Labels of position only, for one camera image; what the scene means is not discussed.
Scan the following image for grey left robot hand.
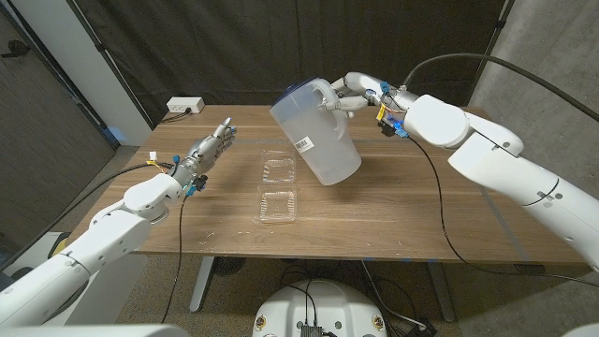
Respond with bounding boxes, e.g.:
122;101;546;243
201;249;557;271
175;116;238;186

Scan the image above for black floor cables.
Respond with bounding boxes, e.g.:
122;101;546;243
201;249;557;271
280;259;439;337

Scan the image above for yellow and black floor item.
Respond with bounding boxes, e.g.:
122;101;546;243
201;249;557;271
46;232;71;258

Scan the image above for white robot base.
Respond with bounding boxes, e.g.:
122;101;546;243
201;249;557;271
252;279;388;337

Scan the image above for white table leg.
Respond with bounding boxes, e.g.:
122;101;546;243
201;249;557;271
189;256;215;314

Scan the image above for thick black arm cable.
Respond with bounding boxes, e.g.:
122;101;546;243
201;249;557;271
0;161;174;272
402;52;599;123

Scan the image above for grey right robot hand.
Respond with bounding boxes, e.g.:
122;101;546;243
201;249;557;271
317;71;389;118

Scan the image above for grey table leg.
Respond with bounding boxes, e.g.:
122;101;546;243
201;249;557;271
428;261;458;324

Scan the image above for black round ribbed floor object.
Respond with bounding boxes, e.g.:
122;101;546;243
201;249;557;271
212;256;247;277

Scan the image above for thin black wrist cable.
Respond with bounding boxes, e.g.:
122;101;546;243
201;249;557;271
161;196;186;324
406;135;599;289

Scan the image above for black power strip cord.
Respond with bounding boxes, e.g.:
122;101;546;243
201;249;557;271
161;108;193;124

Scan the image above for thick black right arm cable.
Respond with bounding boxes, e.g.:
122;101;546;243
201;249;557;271
402;52;599;123

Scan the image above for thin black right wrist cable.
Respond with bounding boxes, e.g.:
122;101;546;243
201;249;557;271
406;135;599;289

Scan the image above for grey tape outline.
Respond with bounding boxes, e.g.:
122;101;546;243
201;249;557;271
172;138;530;262

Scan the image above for clear plastic clamshell container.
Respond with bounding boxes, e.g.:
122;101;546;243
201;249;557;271
255;185;300;225
260;148;297;184

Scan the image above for thin black left wrist cable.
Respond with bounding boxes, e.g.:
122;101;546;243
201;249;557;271
161;196;186;324

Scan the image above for backdrop stand pole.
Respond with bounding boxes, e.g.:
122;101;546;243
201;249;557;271
65;0;155;130
467;0;516;107

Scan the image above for black backdrop curtain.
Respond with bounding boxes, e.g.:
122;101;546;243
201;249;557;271
65;0;516;127

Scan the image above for frosted pitcher with blue lid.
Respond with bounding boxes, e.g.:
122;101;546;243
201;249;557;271
269;77;363;186

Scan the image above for black door handle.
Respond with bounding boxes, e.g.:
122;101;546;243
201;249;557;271
0;39;32;60

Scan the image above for white power strip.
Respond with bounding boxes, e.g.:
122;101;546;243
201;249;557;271
166;96;206;115

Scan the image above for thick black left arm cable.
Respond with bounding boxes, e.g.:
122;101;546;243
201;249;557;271
0;161;174;272

